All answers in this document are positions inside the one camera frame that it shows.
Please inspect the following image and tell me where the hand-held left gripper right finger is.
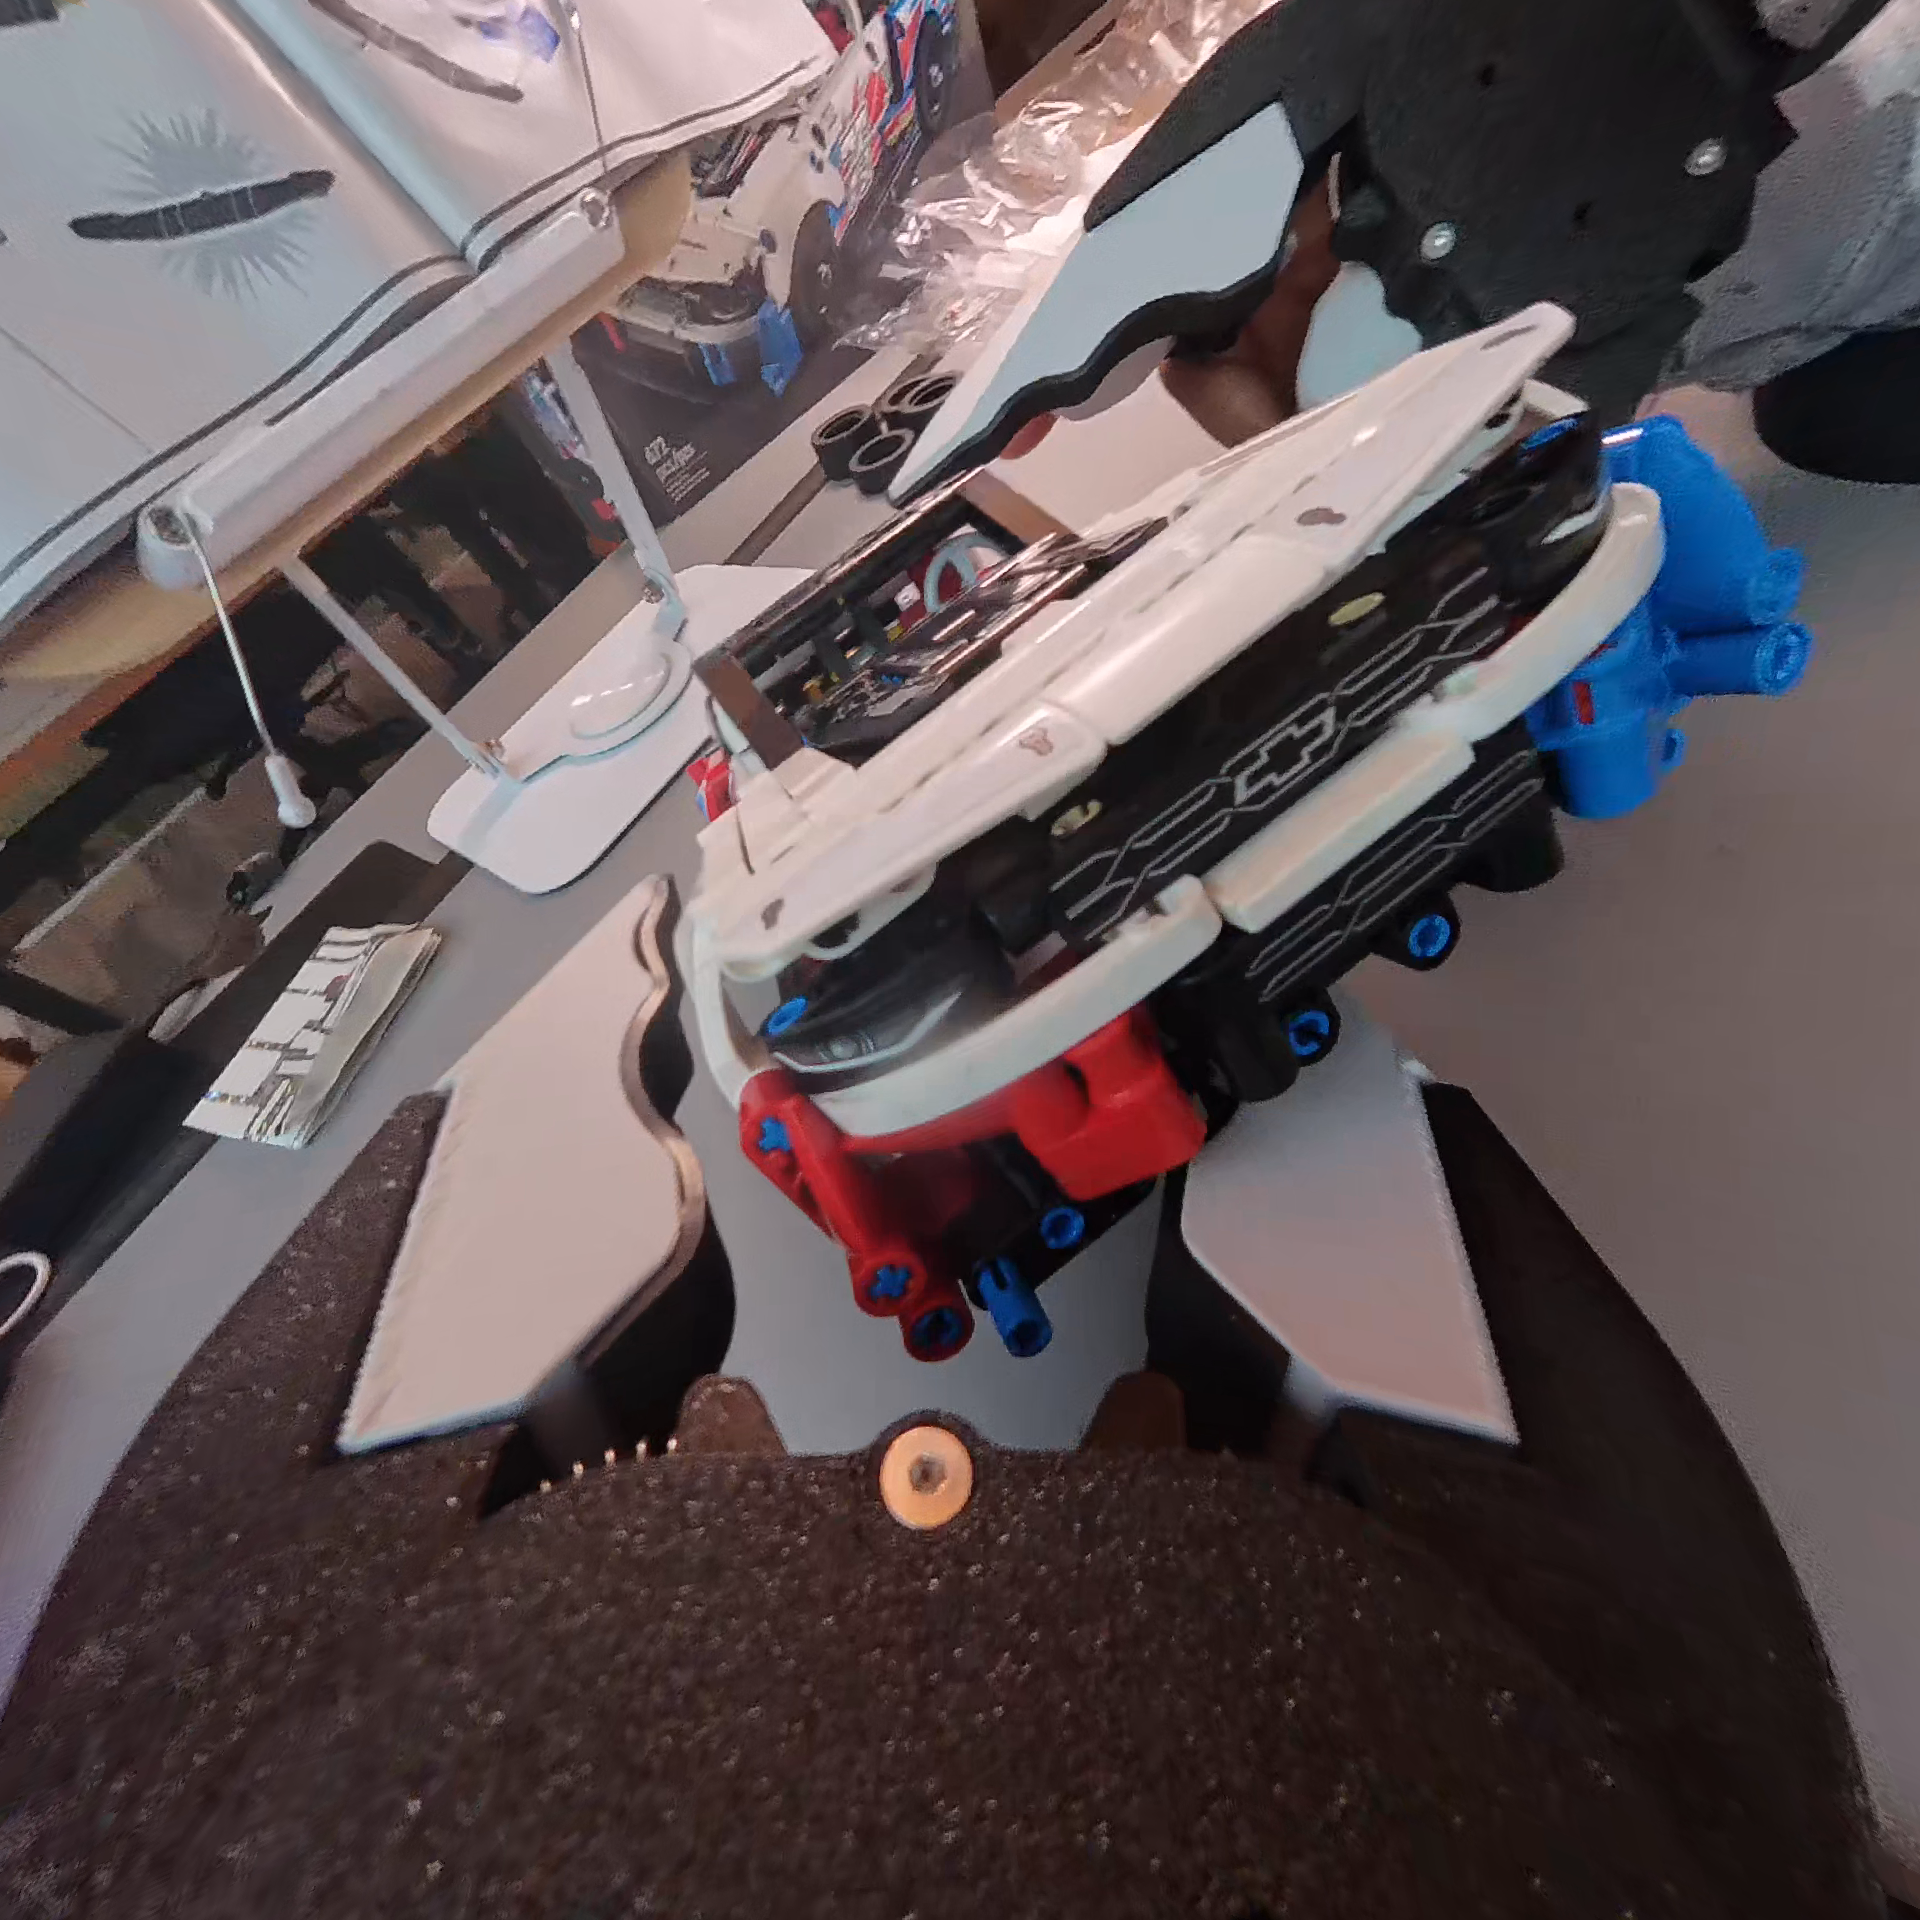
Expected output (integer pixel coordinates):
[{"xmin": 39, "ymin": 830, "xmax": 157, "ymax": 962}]
[{"xmin": 1148, "ymin": 1050, "xmax": 1519, "ymax": 1445}]

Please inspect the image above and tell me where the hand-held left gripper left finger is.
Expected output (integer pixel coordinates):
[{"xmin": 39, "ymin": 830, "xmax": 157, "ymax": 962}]
[{"xmin": 334, "ymin": 878, "xmax": 706, "ymax": 1455}]

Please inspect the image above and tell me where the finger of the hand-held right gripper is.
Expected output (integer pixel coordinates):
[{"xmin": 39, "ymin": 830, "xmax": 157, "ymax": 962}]
[
  {"xmin": 1295, "ymin": 262, "xmax": 1419, "ymax": 393},
  {"xmin": 885, "ymin": 102, "xmax": 1307, "ymax": 505}
]

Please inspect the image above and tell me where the toy brick race car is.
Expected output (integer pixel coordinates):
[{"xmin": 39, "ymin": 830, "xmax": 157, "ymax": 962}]
[{"xmin": 674, "ymin": 300, "xmax": 1817, "ymax": 1359}]

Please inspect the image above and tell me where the person's right forearm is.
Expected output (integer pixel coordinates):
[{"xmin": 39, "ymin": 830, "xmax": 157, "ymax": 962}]
[{"xmin": 1663, "ymin": 0, "xmax": 1920, "ymax": 393}]

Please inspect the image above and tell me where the light grey desk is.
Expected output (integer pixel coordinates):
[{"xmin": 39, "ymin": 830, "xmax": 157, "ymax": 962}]
[{"xmin": 0, "ymin": 0, "xmax": 1920, "ymax": 1652}]

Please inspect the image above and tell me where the person's right hand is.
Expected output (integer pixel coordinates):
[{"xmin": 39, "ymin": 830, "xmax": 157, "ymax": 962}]
[{"xmin": 1162, "ymin": 180, "xmax": 1353, "ymax": 436}]

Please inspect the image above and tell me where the crumpled clear plastic bag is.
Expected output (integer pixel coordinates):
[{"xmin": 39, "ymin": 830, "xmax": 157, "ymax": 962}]
[{"xmin": 885, "ymin": 45, "xmax": 1203, "ymax": 362}]

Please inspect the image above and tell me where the silver sticker sheet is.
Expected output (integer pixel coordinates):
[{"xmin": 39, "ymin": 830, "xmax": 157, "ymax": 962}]
[{"xmin": 182, "ymin": 921, "xmax": 443, "ymax": 1150}]

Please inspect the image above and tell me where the black toy car box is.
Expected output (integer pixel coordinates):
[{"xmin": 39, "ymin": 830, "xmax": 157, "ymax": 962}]
[{"xmin": 570, "ymin": 0, "xmax": 977, "ymax": 529}]

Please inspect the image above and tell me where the white instruction booklet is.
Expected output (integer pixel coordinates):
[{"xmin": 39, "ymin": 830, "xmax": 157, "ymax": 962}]
[{"xmin": 0, "ymin": 0, "xmax": 842, "ymax": 633}]

